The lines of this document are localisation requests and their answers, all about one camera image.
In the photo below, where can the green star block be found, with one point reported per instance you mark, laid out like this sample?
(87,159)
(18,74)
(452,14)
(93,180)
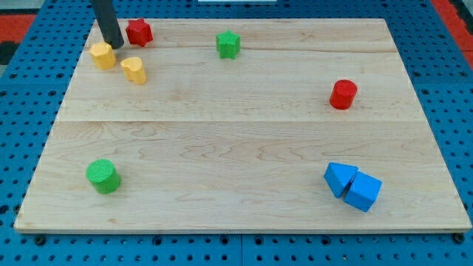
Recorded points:
(228,44)

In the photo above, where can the red star block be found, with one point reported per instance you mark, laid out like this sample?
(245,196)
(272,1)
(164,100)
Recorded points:
(139,32)

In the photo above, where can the light wooden board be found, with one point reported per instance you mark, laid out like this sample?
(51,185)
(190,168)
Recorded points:
(210,145)

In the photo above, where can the blue triangle block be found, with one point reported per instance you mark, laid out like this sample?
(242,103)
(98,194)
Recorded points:
(339,177)

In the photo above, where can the red cylinder block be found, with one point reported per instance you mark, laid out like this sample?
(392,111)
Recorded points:
(343,94)

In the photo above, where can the yellow heart block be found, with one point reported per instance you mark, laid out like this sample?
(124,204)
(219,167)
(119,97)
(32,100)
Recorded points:
(133,70)

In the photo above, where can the blue cube block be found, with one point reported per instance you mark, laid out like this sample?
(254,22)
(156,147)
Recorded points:
(363,191)

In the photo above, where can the green cylinder block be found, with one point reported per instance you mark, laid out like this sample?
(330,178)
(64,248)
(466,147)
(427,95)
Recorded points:
(103,176)

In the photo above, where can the yellow hexagon block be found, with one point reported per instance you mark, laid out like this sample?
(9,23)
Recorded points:
(102,55)

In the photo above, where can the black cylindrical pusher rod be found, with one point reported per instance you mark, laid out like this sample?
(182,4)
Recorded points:
(108,22)

